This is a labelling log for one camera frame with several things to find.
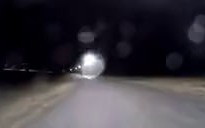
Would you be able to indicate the pale dry grass verge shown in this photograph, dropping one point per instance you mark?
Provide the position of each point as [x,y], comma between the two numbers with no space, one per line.
[176,83]
[26,103]

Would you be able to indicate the grey asphalt path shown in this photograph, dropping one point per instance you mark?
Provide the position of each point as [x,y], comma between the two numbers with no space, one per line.
[116,103]

